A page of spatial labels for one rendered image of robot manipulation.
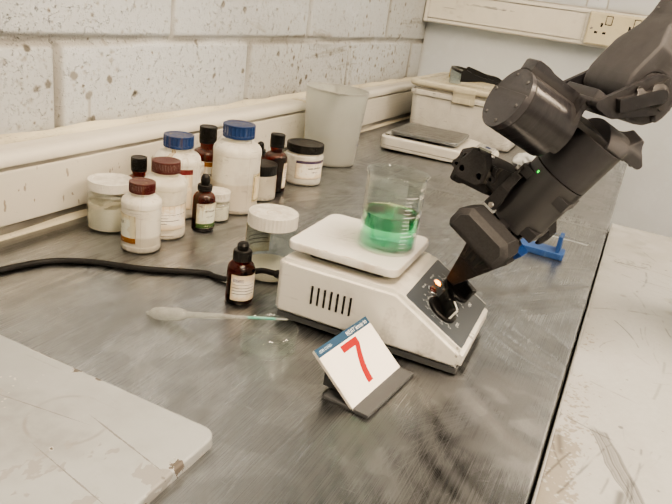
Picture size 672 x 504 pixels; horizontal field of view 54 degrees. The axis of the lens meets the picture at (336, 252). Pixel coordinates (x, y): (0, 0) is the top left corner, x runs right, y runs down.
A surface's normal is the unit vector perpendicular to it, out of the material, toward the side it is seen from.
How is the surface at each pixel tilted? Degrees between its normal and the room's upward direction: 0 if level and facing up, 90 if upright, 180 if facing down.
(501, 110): 65
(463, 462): 0
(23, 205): 90
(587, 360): 0
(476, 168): 86
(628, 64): 52
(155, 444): 0
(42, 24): 90
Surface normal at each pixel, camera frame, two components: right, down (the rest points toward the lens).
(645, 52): -0.68, -0.58
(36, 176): 0.89, 0.27
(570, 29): -0.43, 0.28
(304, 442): 0.14, -0.92
